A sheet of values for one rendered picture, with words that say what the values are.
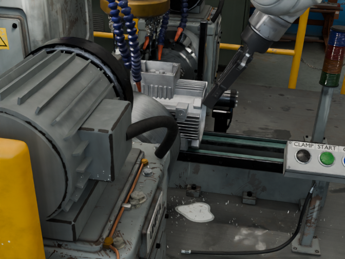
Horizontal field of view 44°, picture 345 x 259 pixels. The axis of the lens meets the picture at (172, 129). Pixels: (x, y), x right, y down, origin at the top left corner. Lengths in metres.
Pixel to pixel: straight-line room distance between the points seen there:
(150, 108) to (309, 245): 0.52
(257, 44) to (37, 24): 0.51
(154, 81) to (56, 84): 0.63
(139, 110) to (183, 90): 0.27
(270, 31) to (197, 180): 0.48
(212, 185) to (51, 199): 0.79
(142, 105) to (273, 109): 0.97
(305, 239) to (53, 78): 0.78
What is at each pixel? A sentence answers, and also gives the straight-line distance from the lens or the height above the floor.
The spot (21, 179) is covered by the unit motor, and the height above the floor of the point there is 1.32.
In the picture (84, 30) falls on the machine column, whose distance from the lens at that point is 1.34.
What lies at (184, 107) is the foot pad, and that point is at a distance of 1.12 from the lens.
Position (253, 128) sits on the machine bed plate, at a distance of 1.65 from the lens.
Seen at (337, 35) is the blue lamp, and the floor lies 1.20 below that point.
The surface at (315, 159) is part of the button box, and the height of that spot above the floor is 1.06.
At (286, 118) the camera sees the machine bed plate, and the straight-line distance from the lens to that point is 1.76.
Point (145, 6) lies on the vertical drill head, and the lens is 1.07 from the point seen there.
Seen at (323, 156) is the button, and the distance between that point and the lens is 0.98.
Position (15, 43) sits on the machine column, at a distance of 1.10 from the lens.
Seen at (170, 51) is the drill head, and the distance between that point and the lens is 1.39.
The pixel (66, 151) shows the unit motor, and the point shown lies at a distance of 0.49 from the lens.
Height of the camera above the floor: 1.55
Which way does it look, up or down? 28 degrees down
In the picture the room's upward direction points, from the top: 2 degrees clockwise
